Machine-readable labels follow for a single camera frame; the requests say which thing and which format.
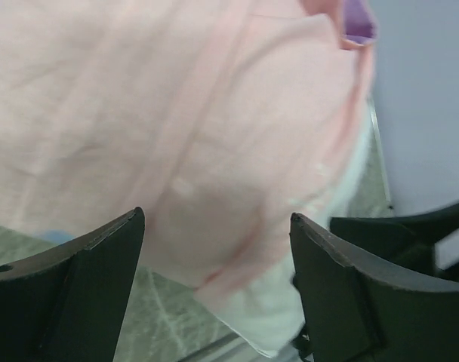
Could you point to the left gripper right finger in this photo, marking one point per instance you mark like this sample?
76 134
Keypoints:
360 307

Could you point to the aluminium right side rail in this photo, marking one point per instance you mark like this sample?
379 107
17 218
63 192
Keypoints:
380 153

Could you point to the pink purple Elsa pillowcase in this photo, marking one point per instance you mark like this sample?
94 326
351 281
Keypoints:
218 118

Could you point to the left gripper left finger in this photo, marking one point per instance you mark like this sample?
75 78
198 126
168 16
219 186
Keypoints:
68 303

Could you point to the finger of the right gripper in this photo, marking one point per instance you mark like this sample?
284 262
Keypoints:
408 241

